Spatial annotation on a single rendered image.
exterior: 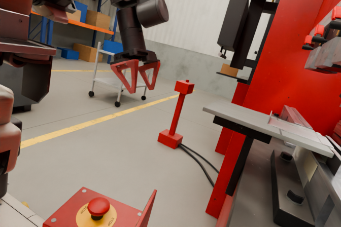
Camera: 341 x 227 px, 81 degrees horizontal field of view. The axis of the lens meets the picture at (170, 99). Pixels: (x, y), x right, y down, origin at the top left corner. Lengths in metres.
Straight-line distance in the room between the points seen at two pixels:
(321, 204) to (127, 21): 0.52
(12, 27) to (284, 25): 1.29
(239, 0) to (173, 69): 6.42
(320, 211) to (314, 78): 1.06
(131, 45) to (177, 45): 7.37
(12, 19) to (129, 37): 0.27
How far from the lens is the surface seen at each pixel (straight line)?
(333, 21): 0.62
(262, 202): 0.46
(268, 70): 1.39
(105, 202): 0.44
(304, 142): 0.48
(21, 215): 1.18
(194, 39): 7.69
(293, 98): 1.41
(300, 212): 0.44
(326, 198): 0.43
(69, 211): 0.46
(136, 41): 0.51
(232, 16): 1.59
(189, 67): 7.66
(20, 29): 0.62
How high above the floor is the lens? 1.11
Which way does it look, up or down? 13 degrees down
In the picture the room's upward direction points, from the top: 15 degrees clockwise
